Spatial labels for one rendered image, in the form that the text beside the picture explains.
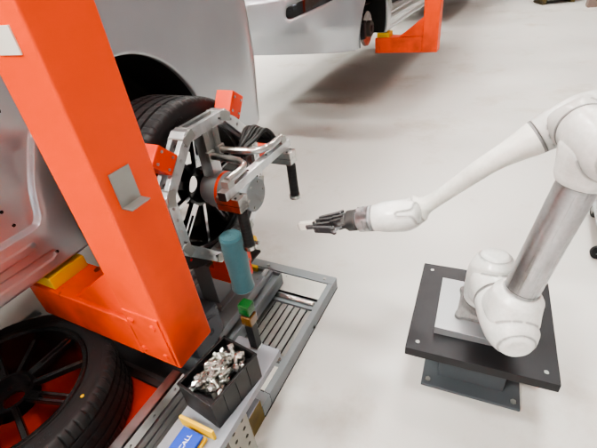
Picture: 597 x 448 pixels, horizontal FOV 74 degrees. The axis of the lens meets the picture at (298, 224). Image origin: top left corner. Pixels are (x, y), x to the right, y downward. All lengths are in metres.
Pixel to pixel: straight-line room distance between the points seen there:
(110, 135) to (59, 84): 0.14
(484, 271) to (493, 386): 0.55
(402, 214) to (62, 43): 0.98
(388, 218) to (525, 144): 0.43
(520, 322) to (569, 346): 0.80
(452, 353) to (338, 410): 0.52
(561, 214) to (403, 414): 0.99
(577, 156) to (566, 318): 1.27
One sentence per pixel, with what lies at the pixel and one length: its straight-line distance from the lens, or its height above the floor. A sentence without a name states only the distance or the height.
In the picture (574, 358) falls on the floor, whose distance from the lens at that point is 2.12.
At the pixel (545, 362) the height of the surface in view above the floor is 0.30.
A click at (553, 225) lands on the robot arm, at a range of 1.23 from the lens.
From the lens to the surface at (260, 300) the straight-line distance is 1.98.
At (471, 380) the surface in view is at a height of 0.04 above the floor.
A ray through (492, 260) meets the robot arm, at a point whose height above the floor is 0.60.
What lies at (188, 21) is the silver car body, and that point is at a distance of 1.97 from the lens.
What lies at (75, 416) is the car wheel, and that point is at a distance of 1.44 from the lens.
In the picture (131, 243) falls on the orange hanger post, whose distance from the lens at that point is 1.05.
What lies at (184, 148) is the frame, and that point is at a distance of 1.34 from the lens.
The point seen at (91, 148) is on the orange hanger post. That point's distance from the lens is 0.95.
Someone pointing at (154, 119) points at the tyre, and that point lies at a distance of 1.39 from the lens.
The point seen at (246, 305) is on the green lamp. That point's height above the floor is 0.66.
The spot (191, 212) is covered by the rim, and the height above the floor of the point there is 0.78.
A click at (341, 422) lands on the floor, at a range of 1.75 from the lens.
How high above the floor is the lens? 1.54
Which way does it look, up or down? 34 degrees down
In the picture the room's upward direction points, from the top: 8 degrees counter-clockwise
